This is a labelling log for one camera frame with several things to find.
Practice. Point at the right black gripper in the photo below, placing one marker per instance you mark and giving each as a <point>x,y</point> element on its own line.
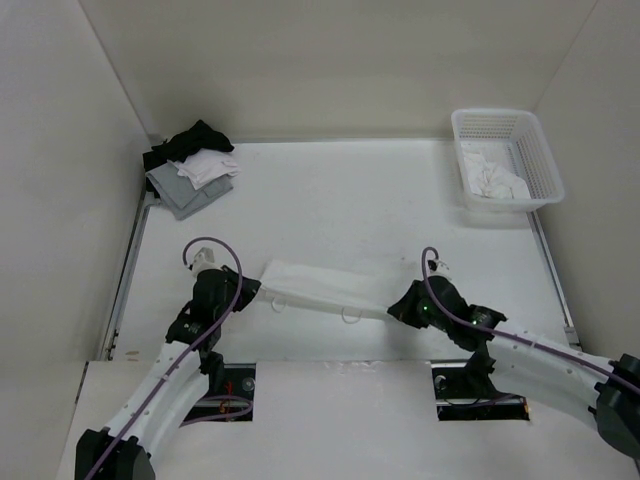
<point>403,308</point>

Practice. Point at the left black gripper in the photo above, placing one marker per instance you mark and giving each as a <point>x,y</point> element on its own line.
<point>247,288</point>

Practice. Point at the white tank top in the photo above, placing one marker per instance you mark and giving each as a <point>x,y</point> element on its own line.
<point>354,296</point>

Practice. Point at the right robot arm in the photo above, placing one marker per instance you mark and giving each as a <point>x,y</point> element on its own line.
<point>602,393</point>

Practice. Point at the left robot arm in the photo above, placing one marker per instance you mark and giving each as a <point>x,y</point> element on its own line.
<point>130,445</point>

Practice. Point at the grey folded tank top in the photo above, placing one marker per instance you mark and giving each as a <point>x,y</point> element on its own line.
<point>178,194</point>

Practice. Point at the white tank tops in basket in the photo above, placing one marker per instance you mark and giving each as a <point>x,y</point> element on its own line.
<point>490,173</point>

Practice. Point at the black folded tank top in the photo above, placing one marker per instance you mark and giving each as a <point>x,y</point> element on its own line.
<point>178,148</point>

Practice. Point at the white plastic basket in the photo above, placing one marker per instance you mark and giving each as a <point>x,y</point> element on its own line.
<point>521,134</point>

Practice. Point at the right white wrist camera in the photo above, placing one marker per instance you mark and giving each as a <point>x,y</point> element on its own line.
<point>438,267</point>

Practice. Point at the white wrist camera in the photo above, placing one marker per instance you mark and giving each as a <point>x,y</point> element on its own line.
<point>438,267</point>
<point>203,260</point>

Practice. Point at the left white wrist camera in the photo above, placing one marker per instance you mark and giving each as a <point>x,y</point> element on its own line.
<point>203,260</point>

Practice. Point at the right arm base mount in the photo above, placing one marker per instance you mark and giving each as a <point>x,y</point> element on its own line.
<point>464,392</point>

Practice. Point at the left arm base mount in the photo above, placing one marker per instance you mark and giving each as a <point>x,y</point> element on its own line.
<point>230,397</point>

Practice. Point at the metal table frame rail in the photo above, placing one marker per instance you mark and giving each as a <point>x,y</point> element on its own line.
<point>110,322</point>

